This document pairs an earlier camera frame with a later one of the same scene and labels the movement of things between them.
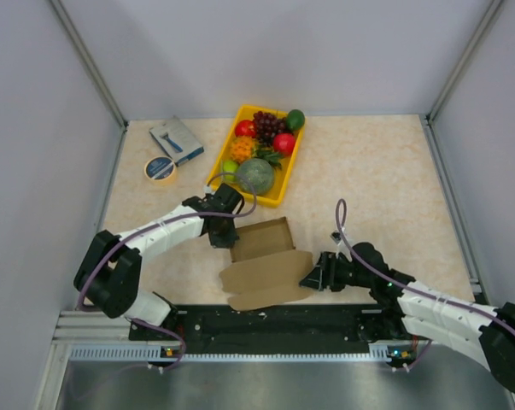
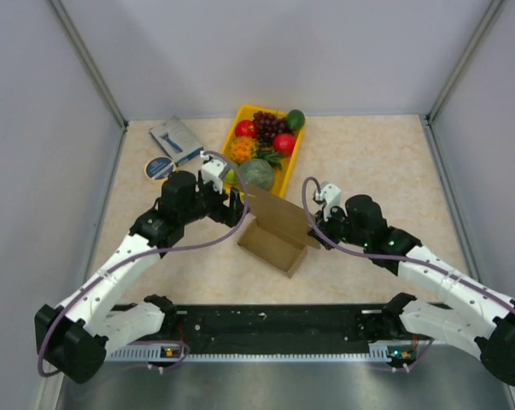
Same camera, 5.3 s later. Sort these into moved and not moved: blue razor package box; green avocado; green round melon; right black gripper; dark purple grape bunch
Moved: right black gripper
Not moved: green avocado; green round melon; blue razor package box; dark purple grape bunch
